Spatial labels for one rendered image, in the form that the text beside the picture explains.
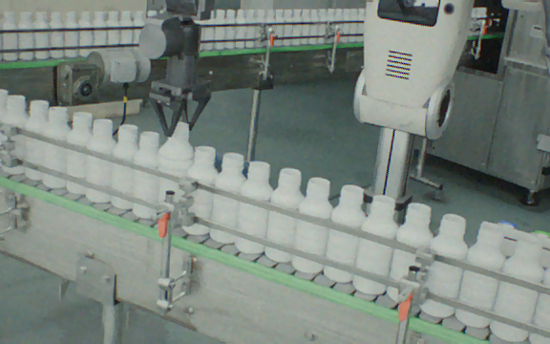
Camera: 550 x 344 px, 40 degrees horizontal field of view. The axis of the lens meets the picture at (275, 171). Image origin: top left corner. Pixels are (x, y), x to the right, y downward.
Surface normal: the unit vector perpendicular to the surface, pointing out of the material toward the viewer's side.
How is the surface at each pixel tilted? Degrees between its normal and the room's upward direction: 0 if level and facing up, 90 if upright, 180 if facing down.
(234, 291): 90
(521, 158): 89
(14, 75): 90
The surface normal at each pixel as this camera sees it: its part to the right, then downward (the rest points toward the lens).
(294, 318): -0.47, 0.24
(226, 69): 0.69, 0.33
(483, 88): -0.72, 0.15
